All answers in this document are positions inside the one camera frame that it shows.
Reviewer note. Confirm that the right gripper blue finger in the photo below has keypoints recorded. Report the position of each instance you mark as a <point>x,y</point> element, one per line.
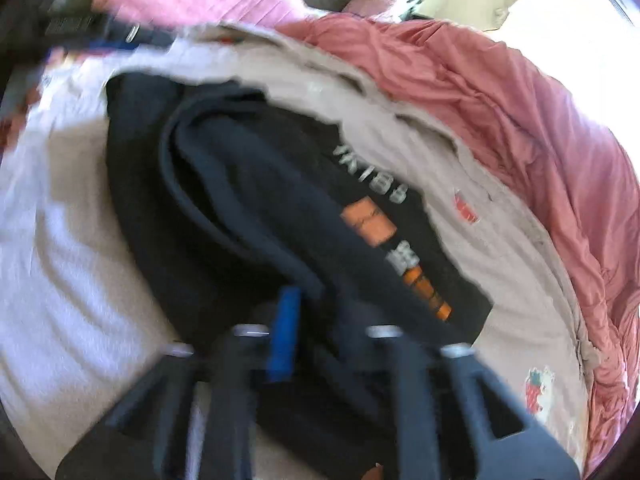
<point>280,364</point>

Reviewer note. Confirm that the black printed sweatshirt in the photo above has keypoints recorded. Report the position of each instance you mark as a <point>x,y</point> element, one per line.
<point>224,199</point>

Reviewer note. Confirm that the beige strawberry print blanket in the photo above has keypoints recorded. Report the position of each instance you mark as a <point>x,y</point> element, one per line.
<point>97,384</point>

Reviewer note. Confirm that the mauve small pillow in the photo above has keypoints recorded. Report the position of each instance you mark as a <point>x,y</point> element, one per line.
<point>368,8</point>

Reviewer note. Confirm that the salmon red duvet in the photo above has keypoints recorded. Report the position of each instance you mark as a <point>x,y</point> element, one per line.
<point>525,129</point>

